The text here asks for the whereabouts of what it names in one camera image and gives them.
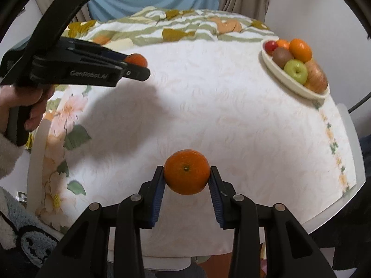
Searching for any person's left hand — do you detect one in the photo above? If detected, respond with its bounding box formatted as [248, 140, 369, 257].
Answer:
[0, 85, 55, 134]

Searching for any small green apple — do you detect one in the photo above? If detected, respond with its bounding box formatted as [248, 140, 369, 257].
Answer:
[284, 59, 308, 85]

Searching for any small orange tangerine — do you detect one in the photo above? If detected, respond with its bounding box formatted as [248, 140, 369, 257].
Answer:
[276, 39, 290, 50]

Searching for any large orange on plate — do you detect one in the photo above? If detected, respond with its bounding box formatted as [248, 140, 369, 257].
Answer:
[289, 38, 313, 63]

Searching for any floral white tablecloth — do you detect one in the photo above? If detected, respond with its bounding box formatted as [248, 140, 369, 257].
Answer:
[36, 40, 357, 232]

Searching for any large orange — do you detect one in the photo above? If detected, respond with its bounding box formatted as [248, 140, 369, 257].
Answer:
[289, 38, 313, 63]
[163, 149, 210, 195]

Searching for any red cherry tomato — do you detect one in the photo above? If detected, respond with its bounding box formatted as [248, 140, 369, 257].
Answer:
[263, 40, 278, 56]

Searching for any brown kiwi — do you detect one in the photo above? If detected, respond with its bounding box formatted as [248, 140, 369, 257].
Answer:
[272, 47, 294, 69]

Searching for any striped floral green quilt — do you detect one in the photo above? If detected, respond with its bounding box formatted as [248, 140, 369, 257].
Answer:
[62, 6, 278, 51]

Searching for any cream yellow plate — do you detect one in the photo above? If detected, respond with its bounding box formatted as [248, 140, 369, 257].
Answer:
[260, 39, 331, 101]

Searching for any black cable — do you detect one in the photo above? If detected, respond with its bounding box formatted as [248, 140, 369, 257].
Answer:
[347, 90, 371, 114]

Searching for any small orange front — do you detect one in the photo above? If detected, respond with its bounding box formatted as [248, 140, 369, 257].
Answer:
[124, 53, 148, 68]

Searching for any yellow red apple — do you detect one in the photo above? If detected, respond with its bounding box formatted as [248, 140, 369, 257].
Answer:
[304, 59, 328, 94]

